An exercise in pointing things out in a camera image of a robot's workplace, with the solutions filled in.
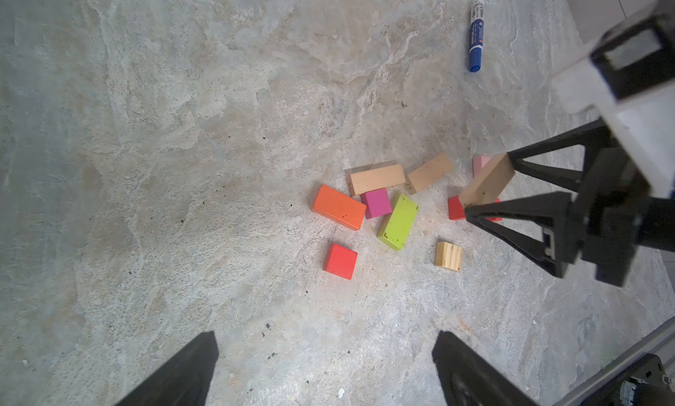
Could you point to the lime green rectangular block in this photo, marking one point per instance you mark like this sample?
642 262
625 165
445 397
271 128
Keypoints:
397 227

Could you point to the red square block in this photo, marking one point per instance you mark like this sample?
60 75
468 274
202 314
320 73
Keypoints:
340 261

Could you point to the natural wood block 29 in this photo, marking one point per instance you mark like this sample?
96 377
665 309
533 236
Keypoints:
429 173

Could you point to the magenta cube block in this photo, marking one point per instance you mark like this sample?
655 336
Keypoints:
377 202

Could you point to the aluminium mounting rail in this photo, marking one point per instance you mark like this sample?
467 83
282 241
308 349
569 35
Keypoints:
643 375

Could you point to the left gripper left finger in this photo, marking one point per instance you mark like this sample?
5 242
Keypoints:
184 379

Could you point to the small ridged natural block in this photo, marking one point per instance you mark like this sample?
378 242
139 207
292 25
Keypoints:
448 256

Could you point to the red arch block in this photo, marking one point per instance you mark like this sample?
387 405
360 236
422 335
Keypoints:
456 209

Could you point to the orange rectangular block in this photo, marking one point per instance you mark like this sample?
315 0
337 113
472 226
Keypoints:
339 207

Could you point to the pink rectangular block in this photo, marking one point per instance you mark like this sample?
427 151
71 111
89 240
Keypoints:
479 163

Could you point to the blue marker pen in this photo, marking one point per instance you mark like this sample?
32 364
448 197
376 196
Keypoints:
476 32

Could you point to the natural wood block 31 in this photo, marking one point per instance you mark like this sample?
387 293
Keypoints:
375 179

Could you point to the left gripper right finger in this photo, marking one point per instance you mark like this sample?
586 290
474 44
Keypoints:
468 379

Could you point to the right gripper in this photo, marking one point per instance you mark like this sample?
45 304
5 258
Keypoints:
612 215

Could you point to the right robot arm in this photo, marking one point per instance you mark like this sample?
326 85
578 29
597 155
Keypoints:
627 75

